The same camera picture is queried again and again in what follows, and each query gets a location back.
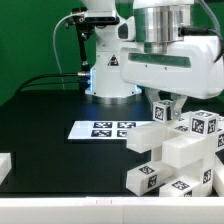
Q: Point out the white chair back frame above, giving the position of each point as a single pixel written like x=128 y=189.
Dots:
x=175 y=137

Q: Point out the white left fence rail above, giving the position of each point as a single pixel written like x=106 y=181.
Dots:
x=5 y=165

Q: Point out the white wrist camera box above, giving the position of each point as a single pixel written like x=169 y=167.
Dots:
x=126 y=29

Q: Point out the white front fence rail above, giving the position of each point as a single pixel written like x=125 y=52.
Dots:
x=132 y=210

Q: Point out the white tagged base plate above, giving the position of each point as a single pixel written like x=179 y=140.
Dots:
x=106 y=130

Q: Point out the black camera on stand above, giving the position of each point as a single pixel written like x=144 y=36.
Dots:
x=90 y=33

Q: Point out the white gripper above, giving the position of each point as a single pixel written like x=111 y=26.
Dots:
x=189 y=68

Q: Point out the white tagged cube nut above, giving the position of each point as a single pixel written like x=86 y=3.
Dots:
x=162 y=111
x=203 y=122

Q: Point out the white chair seat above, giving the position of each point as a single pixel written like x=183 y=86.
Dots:
x=184 y=163

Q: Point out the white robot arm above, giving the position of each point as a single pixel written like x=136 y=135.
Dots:
x=154 y=50

